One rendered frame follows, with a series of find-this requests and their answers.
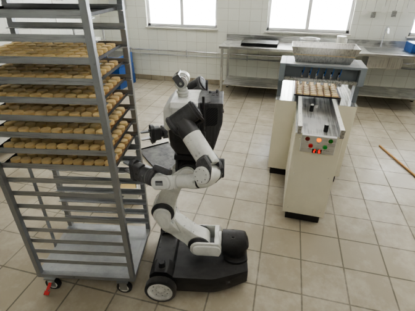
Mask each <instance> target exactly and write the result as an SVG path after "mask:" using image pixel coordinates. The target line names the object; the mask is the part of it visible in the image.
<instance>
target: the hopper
mask: <svg viewBox="0 0 415 311"><path fill-rule="evenodd" d="M292 49H293V54H294V57H295V62H311V63H322V64H341V65H350V64H351V63H352V62H353V61H354V59H355V58H356V57H357V55H358V54H359V53H360V52H361V49H360V48H359V46H358V45H357V44H345V43H320V42H306V41H293V42H292Z"/></svg>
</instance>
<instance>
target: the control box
mask: <svg viewBox="0 0 415 311"><path fill-rule="evenodd" d="M306 137H309V138H310V140H309V141H307V140H305V138H306ZM318 138H320V139H321V142H317V139H318ZM330 139H332V140H333V143H331V144H330V143H329V140H330ZM336 143H337V137H336V136H325V135H314V134H308V133H303V134H302V137H301V144H300V151H302V152H311V153H314V152H313V151H315V150H316V151H315V153H316V154H319V153H318V152H319V150H321V152H320V154H326V155H332V156H333V154H334V151H335V146H336ZM309 144H312V148H310V147H309ZM323 146H327V149H323ZM314 149H315V150H314Z"/></svg>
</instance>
